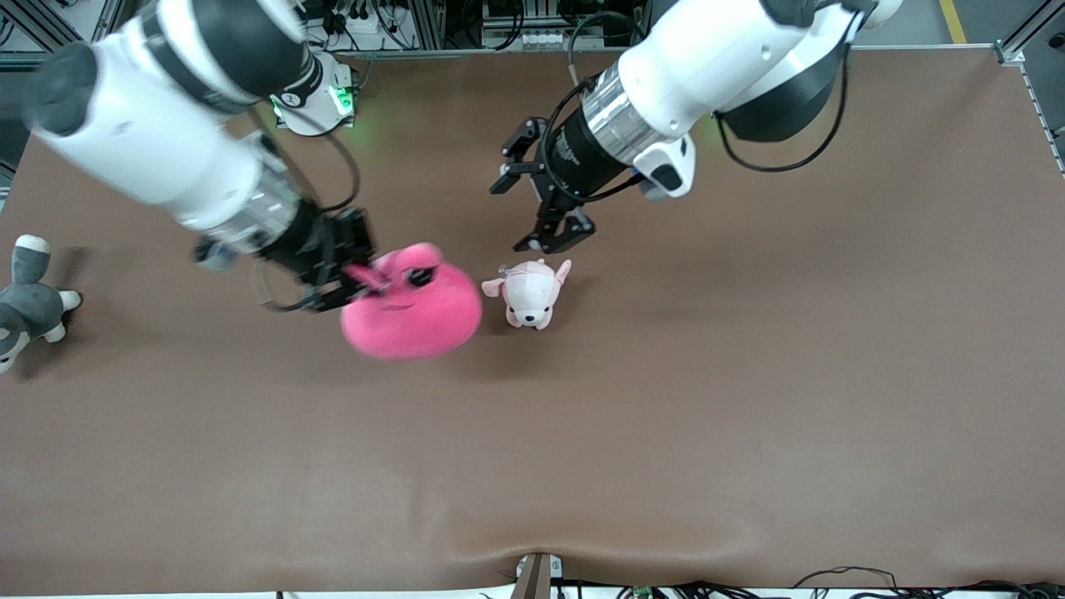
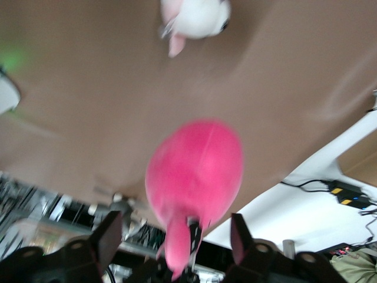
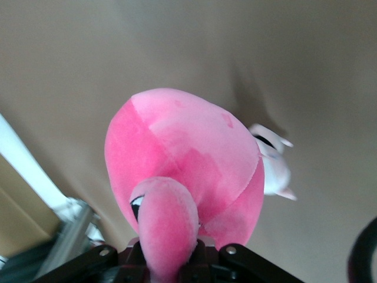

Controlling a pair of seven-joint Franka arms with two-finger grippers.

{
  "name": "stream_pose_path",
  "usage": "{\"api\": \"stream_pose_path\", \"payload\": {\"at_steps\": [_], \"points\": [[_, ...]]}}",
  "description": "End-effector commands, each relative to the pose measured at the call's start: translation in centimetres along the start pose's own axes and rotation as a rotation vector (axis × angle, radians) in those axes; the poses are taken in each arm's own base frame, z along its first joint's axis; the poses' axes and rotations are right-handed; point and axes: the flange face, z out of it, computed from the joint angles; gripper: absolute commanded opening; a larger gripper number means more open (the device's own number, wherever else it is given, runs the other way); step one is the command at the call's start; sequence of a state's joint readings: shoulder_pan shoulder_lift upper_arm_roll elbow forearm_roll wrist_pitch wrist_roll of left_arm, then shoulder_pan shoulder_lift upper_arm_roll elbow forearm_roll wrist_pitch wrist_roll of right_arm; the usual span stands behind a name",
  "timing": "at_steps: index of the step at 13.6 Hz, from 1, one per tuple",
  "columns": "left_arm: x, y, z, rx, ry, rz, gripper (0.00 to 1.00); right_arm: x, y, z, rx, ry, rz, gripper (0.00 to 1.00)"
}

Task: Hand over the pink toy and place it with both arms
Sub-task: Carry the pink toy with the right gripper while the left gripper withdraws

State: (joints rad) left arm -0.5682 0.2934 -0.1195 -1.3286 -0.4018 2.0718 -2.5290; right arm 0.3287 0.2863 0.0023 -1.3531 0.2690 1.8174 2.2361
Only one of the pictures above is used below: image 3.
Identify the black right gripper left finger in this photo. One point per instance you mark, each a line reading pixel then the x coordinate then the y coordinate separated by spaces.
pixel 97 259

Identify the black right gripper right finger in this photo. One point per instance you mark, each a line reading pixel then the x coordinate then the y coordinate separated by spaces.
pixel 235 259

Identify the pink blob plush toy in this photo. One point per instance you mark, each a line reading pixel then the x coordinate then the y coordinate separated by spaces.
pixel 182 147

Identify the aluminium profile bar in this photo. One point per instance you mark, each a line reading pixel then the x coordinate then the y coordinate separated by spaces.
pixel 73 230

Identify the white pink dog plush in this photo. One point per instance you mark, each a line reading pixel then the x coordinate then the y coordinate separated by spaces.
pixel 274 171

